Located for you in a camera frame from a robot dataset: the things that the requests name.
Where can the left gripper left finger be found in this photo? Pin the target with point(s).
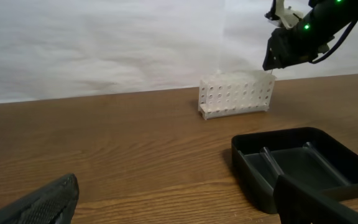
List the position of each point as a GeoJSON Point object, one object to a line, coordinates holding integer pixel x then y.
{"type": "Point", "coordinates": [48, 205]}

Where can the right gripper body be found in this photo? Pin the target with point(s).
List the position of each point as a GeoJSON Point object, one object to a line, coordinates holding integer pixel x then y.
{"type": "Point", "coordinates": [284, 49]}

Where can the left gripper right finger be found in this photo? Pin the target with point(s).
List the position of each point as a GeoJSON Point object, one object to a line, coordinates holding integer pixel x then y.
{"type": "Point", "coordinates": [309, 205]}

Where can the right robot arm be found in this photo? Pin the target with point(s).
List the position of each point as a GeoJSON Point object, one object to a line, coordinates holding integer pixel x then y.
{"type": "Point", "coordinates": [337, 15]}

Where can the black tray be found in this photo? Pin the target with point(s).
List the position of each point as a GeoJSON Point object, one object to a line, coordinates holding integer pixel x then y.
{"type": "Point", "coordinates": [253, 183]}

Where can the white test tube rack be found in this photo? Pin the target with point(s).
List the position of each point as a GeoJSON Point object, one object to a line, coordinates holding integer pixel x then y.
{"type": "Point", "coordinates": [235, 96]}

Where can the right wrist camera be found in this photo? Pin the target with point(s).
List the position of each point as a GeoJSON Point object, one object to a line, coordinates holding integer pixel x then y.
{"type": "Point", "coordinates": [286, 15]}

